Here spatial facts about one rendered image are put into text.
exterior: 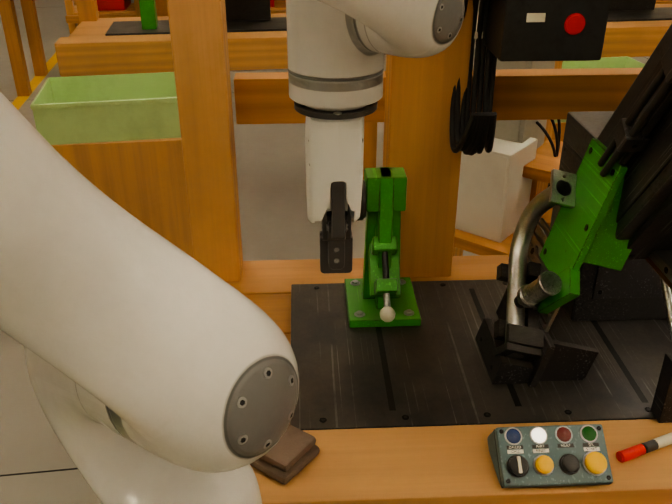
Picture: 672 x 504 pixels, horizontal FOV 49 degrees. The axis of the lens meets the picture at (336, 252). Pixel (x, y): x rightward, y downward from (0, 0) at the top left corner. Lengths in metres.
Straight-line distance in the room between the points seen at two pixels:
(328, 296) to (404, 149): 0.32
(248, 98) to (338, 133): 0.83
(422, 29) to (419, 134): 0.84
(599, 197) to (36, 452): 1.95
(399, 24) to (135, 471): 0.39
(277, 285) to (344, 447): 0.50
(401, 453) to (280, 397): 0.60
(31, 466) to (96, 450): 1.91
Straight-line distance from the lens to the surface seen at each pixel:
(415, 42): 0.57
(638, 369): 1.33
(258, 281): 1.51
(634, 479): 1.12
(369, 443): 1.10
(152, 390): 0.46
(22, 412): 2.74
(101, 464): 0.62
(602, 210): 1.11
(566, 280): 1.14
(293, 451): 1.04
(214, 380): 0.47
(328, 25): 0.61
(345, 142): 0.64
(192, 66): 1.35
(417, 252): 1.50
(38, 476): 2.48
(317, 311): 1.37
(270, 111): 1.46
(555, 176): 1.18
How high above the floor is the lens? 1.65
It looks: 28 degrees down
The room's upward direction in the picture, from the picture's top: straight up
